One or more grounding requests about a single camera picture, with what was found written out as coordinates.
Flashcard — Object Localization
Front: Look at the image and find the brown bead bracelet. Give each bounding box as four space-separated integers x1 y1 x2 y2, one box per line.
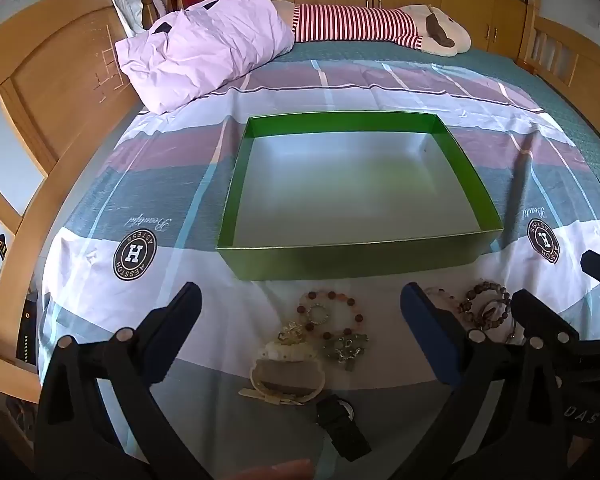
460 281 513 328

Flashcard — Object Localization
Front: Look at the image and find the cream watch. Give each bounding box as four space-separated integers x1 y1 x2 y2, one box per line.
238 340 327 406

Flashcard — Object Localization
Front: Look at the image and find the white grey garment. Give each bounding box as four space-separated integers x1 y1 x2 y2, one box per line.
102 0 146 38

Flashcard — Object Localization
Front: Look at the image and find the plaid printed bedsheet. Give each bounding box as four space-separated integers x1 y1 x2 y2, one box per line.
37 57 600 480

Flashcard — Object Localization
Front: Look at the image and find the lavender pillow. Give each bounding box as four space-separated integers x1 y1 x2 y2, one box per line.
115 0 296 115

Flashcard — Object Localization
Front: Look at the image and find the pale pink bead bracelet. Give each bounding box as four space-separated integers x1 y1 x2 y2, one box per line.
422 287 463 311

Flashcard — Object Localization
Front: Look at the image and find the person's left hand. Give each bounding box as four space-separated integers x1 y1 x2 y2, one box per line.
227 458 315 480

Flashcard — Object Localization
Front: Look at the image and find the black watch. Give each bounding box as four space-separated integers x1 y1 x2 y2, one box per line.
312 394 372 462

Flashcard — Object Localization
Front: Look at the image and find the wooden footboard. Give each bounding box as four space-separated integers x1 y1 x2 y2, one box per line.
517 2 600 111

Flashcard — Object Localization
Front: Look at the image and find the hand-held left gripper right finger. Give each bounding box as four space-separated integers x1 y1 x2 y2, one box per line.
395 281 571 480

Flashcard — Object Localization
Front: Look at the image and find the silver bangle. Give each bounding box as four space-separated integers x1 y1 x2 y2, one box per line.
502 320 526 346

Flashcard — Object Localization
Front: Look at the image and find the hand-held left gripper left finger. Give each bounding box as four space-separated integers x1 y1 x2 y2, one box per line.
32 281 216 480

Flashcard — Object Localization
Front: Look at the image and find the green cardboard box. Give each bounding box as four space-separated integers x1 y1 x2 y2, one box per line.
216 111 504 282

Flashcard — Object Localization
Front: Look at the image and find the red pink bead bracelet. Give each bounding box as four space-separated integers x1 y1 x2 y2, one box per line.
297 288 368 343

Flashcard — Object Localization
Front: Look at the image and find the silver cross pendant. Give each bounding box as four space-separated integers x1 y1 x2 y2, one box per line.
322 332 371 372

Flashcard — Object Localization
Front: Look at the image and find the wooden headboard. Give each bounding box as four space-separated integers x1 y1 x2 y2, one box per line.
0 0 151 406

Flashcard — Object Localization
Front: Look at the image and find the striped plush toy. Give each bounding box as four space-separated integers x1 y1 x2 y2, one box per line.
272 1 472 57

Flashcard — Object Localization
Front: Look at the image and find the green bedspread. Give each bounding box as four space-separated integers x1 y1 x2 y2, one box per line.
267 40 600 161

